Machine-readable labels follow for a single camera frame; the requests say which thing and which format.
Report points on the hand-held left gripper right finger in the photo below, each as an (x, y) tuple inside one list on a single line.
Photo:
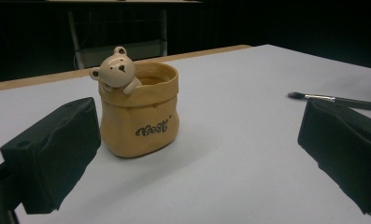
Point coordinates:
[(345, 149)]

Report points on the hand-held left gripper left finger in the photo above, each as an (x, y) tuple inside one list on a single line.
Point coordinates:
[(54, 152)]

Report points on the black makeup brush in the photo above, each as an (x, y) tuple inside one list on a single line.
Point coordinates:
[(345, 100)]

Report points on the yellow ceramic bear pot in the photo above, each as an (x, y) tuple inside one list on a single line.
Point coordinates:
[(136, 121)]

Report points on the metal frame stand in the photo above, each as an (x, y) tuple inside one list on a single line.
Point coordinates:
[(117, 46)]

